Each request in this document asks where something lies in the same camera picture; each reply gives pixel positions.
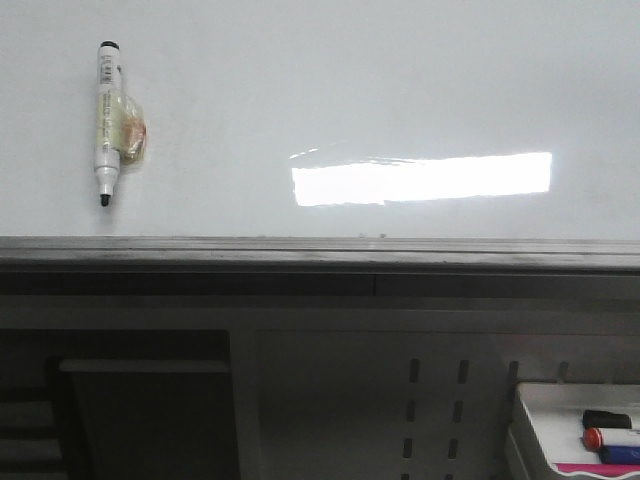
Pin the grey whiteboard marker ledge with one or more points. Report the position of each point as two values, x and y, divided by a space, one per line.
315 254

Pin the white whiteboard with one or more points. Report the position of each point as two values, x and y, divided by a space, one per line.
401 119

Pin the pink highlighter marker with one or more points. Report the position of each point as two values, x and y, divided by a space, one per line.
606 470

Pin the dark shelf unit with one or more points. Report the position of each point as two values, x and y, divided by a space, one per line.
106 404

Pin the black capped marker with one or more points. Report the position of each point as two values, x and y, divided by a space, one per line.
605 420

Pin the blue capped marker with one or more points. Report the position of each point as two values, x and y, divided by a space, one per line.
620 455

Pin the white plastic marker tray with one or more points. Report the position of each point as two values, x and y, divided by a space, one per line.
547 429

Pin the red capped marker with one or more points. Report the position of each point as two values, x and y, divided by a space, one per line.
597 438

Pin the white black-tip whiteboard marker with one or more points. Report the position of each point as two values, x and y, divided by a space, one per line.
121 130

